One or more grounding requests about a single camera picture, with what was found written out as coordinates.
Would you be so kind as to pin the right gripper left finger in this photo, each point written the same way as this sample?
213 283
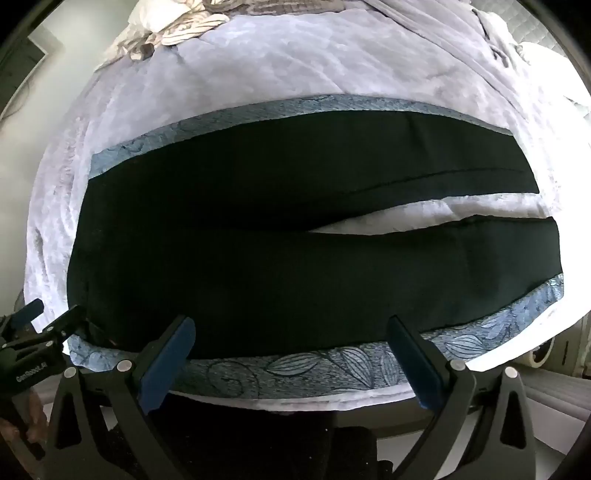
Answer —
98 428

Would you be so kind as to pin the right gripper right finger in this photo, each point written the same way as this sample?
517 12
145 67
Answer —
501 445

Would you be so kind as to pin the black pants with blue trim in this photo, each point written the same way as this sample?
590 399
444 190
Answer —
291 231

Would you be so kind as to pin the person's left hand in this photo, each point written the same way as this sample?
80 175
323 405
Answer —
37 421

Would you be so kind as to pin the beige striped pillow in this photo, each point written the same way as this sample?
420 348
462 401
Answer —
154 24

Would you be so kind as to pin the lavender plush bed blanket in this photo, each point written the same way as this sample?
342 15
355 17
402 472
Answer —
460 58

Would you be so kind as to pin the grey knitted throw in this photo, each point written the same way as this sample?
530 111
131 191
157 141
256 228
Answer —
274 7

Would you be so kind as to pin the white quilted mattress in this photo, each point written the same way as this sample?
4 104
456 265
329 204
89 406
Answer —
513 26

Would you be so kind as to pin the dark wall monitor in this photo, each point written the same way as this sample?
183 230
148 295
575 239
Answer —
17 68

